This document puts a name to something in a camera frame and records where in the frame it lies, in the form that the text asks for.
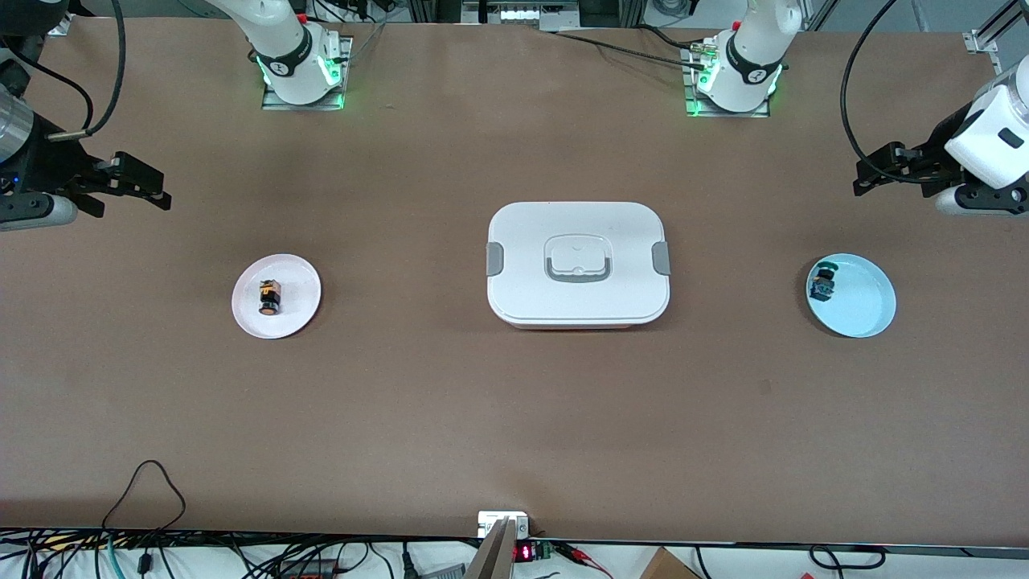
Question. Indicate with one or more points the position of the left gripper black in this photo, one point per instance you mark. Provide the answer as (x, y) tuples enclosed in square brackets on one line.
[(937, 152)]

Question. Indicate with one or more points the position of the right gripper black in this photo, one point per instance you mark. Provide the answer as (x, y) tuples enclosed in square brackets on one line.
[(50, 166)]

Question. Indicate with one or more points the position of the orange push-button switch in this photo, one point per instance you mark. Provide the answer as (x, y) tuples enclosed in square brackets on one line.
[(269, 296)]

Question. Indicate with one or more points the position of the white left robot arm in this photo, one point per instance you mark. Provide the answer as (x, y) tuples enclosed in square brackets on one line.
[(752, 48)]

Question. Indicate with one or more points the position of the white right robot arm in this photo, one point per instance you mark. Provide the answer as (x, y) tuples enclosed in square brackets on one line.
[(281, 48)]

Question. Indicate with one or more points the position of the light blue round plate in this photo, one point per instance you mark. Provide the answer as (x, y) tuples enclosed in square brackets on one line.
[(864, 301)]

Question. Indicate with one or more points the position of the pink round plate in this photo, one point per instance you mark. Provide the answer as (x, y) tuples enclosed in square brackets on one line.
[(297, 296)]

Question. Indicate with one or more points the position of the white lidded lunch box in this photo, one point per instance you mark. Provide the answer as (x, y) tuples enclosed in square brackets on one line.
[(577, 297)]

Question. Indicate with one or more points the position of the brown cardboard piece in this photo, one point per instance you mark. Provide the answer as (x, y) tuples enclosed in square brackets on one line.
[(667, 567)]

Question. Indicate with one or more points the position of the white socket box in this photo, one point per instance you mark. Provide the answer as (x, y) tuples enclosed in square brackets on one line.
[(492, 521)]

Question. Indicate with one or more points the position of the red and black clip leads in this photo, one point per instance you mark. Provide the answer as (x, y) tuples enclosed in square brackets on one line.
[(583, 556)]

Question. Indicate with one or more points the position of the grey metal bar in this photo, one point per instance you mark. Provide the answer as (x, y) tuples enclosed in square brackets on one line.
[(494, 555)]

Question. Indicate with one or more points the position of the red digit display module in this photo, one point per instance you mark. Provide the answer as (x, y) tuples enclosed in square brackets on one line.
[(526, 552)]

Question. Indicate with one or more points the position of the blue push-button switch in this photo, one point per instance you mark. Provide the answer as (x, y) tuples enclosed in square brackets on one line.
[(823, 283)]

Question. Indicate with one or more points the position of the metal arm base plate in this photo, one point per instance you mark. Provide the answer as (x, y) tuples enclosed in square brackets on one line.
[(277, 103), (723, 113)]

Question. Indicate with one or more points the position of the aluminium frame post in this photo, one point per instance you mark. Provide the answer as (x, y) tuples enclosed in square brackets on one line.
[(982, 40)]

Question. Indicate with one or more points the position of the aluminium rail with label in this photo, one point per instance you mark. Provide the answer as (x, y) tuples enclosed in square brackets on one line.
[(522, 14)]

